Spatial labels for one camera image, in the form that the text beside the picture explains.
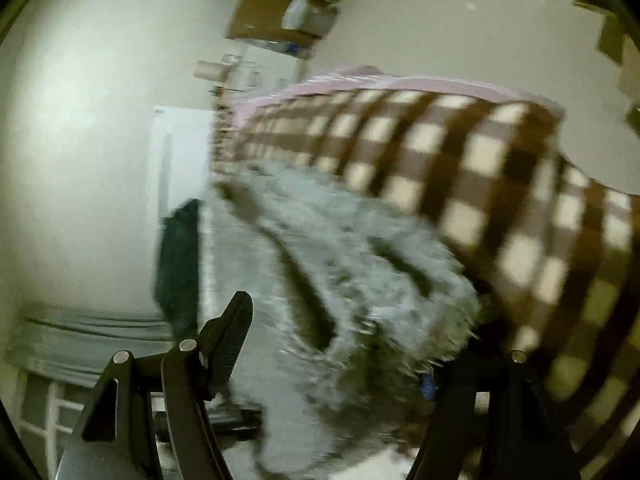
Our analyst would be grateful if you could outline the grey fluffy pants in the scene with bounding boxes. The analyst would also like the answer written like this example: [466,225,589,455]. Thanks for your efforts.
[205,162,482,479]

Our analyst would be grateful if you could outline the grey curtain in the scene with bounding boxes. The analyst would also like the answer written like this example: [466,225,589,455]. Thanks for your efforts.
[6,307,172,388]

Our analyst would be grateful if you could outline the floral white brown blanket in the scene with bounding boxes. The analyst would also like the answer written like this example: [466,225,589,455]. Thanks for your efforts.
[206,70,639,479]

